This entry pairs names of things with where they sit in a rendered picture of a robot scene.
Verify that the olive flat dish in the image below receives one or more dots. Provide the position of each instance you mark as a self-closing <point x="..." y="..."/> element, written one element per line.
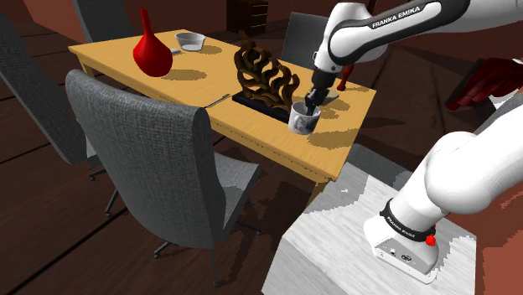
<point x="331" y="96"/>

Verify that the grey fabric chair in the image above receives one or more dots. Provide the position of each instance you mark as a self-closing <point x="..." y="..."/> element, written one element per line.
<point x="36" y="98"/>
<point x="143" y="163"/>
<point x="304" y="39"/>
<point x="104" y="18"/>

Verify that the red figure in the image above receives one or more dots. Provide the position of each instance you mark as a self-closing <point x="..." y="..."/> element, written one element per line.
<point x="345" y="77"/>

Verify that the red armchair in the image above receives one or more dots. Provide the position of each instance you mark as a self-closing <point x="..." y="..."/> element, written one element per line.
<point x="490" y="79"/>

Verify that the dark chest of drawers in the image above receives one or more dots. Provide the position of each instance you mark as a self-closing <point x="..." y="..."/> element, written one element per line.
<point x="247" y="16"/>

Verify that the grey robot stand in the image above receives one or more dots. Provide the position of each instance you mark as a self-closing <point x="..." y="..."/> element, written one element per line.
<point x="327" y="245"/>

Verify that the wooden dining table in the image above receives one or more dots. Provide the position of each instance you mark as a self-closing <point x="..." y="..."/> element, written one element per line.
<point x="204" y="88"/>

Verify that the white mug with picture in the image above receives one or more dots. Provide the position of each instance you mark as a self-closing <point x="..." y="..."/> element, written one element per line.
<point x="300" y="122"/>

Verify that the brown sculpture on black base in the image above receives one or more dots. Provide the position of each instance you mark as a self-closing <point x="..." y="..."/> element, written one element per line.
<point x="263" y="77"/>

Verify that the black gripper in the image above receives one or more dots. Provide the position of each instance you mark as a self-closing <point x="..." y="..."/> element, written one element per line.
<point x="323" y="83"/>

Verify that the small silver utensil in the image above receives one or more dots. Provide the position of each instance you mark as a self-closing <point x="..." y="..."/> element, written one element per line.
<point x="176" y="51"/>

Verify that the clear glass bowl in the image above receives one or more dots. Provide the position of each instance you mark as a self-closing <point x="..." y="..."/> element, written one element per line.
<point x="191" y="42"/>

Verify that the silver knife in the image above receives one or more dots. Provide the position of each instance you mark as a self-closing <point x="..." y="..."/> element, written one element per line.
<point x="217" y="101"/>

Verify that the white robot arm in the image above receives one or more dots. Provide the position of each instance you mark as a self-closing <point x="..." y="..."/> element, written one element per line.
<point x="461" y="171"/>

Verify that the red long-necked vase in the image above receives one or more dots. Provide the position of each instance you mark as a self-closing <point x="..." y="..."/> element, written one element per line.
<point x="152" y="55"/>

